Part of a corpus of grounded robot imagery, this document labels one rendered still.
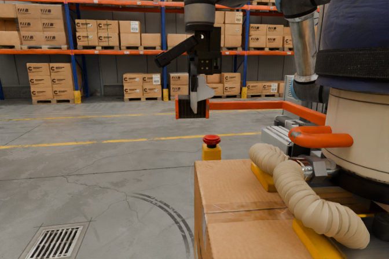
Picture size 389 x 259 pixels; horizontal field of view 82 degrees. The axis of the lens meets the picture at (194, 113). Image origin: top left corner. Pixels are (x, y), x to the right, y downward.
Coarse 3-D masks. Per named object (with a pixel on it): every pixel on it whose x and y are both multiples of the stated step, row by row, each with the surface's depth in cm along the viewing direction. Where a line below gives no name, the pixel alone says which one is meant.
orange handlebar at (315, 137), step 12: (216, 108) 59; (228, 108) 59; (240, 108) 60; (252, 108) 60; (264, 108) 60; (276, 108) 61; (288, 108) 57; (300, 108) 52; (312, 120) 47; (324, 120) 43; (300, 132) 34; (312, 132) 37; (324, 132) 37; (300, 144) 34; (312, 144) 33; (324, 144) 33; (336, 144) 33; (348, 144) 33
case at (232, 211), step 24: (216, 168) 53; (240, 168) 53; (216, 192) 43; (240, 192) 43; (264, 192) 43; (216, 216) 36; (240, 216) 36; (264, 216) 36; (288, 216) 36; (216, 240) 32; (240, 240) 32; (264, 240) 32; (288, 240) 32
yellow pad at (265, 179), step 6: (300, 156) 48; (252, 162) 52; (252, 168) 51; (258, 168) 49; (258, 174) 47; (264, 174) 46; (264, 180) 44; (270, 180) 44; (264, 186) 44; (270, 186) 43; (270, 192) 43; (276, 192) 43
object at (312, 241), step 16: (368, 224) 31; (384, 224) 28; (304, 240) 30; (320, 240) 29; (336, 240) 29; (384, 240) 29; (320, 256) 27; (336, 256) 27; (352, 256) 26; (368, 256) 26; (384, 256) 26
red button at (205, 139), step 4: (204, 136) 88; (208, 136) 88; (212, 136) 88; (216, 136) 88; (204, 140) 86; (208, 140) 85; (212, 140) 85; (216, 140) 85; (220, 140) 86; (208, 144) 85; (212, 144) 85; (216, 144) 86; (212, 148) 86
